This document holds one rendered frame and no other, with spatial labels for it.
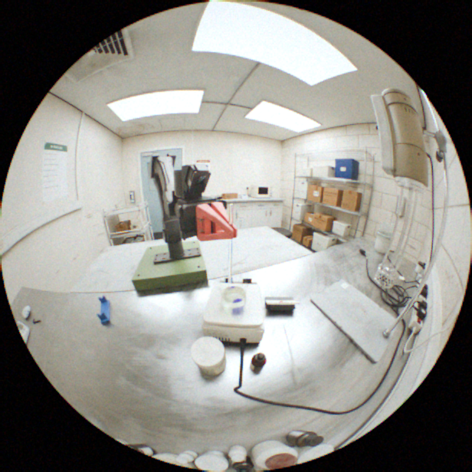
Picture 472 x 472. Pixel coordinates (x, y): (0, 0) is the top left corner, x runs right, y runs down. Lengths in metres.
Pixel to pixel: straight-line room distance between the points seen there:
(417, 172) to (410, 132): 0.09
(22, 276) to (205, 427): 1.44
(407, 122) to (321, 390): 0.56
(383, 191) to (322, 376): 2.37
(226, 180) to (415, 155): 3.17
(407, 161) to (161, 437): 0.67
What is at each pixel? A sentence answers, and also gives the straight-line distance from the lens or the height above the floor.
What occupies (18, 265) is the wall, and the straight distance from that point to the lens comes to 1.51.
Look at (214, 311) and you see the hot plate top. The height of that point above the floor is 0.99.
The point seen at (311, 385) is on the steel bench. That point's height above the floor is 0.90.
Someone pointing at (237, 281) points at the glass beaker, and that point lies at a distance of 0.28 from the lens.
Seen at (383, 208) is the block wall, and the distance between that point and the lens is 2.48.
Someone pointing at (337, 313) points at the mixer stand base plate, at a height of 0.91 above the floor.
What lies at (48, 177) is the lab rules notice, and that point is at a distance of 1.81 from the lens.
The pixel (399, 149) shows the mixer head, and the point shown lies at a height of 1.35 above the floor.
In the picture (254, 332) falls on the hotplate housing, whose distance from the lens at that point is 0.30.
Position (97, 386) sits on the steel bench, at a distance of 0.45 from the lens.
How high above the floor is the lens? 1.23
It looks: 22 degrees down
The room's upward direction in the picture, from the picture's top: straight up
